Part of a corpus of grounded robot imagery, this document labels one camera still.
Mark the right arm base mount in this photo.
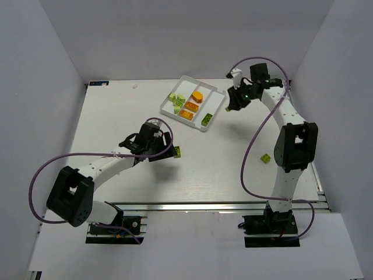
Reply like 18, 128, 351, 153
237, 215, 300, 248

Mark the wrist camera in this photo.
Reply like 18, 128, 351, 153
149, 119, 164, 138
226, 68, 243, 89

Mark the long green lego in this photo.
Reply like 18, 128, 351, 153
201, 113, 213, 127

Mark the left blue table label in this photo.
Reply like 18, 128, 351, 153
89, 80, 109, 86

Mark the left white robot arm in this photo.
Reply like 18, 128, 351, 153
46, 121, 176, 229

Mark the white divided tray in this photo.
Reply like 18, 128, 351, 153
160, 75, 227, 132

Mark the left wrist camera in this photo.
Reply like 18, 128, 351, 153
149, 119, 164, 138

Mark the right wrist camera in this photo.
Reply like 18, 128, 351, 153
226, 68, 243, 89

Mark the yellow oval lego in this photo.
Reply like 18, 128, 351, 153
192, 90, 203, 103

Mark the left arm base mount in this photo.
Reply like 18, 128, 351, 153
85, 211, 147, 245

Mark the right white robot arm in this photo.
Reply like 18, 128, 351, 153
227, 63, 318, 226

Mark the orange lego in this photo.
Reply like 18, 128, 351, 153
185, 101, 199, 113
179, 109, 194, 121

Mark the pale green lego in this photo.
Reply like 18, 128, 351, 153
174, 106, 181, 114

